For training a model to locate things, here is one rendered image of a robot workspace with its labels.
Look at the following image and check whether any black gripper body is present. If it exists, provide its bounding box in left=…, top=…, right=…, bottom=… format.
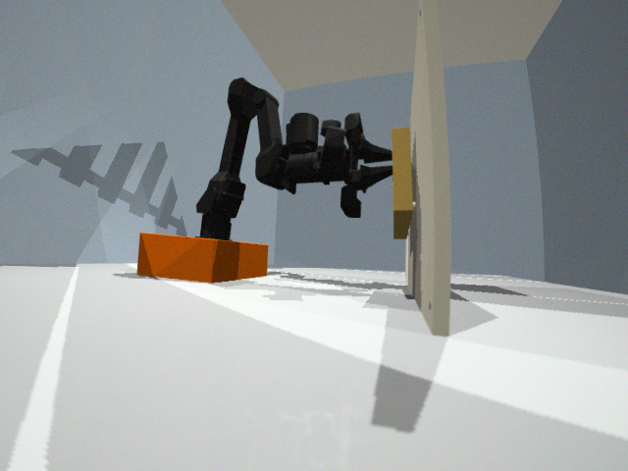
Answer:
left=312, top=112, right=364, bottom=218

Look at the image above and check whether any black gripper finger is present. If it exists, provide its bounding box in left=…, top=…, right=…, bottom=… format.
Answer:
left=360, top=134, right=393, bottom=164
left=359, top=165, right=393, bottom=193

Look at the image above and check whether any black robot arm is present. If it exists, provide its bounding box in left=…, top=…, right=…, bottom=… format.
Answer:
left=196, top=78, right=346, bottom=241

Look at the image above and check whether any gold picture frame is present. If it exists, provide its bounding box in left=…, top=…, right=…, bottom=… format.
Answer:
left=392, top=128, right=416, bottom=239

